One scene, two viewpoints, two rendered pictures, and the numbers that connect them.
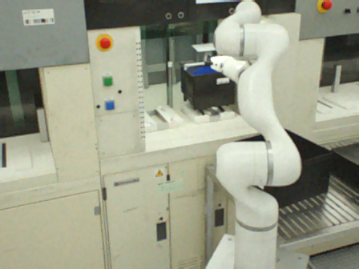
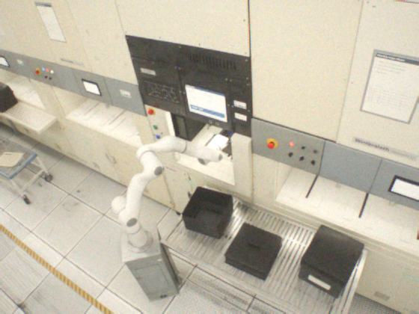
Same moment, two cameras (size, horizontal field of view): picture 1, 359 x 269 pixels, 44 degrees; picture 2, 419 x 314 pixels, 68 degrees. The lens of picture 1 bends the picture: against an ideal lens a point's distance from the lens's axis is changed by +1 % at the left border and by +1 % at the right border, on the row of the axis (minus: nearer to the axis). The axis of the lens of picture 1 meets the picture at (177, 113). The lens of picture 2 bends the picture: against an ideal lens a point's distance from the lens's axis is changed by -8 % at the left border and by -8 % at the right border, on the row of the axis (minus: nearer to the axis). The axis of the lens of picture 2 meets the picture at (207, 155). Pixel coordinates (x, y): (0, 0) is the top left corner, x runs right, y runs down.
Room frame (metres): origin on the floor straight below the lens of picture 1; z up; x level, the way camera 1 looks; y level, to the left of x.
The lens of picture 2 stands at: (0.89, -1.61, 2.77)
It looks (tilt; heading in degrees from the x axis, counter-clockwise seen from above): 45 degrees down; 58
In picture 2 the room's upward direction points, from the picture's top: 9 degrees counter-clockwise
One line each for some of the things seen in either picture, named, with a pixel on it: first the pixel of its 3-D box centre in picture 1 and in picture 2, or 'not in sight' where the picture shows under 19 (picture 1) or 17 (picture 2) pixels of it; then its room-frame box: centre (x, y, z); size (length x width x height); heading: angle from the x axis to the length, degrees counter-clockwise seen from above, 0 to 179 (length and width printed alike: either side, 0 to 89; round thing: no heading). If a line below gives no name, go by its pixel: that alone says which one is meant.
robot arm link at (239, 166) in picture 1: (246, 182); (125, 214); (1.08, -0.19, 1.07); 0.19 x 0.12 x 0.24; 87
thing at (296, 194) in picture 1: (280, 166); (208, 211); (1.58, -0.41, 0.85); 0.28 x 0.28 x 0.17; 28
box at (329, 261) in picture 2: not in sight; (329, 261); (1.88, -1.24, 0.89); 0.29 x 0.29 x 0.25; 15
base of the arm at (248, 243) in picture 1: (255, 245); (136, 234); (1.08, -0.22, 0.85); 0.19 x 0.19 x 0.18
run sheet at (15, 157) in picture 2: not in sight; (8, 158); (0.42, 1.97, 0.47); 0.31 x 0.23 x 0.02; 131
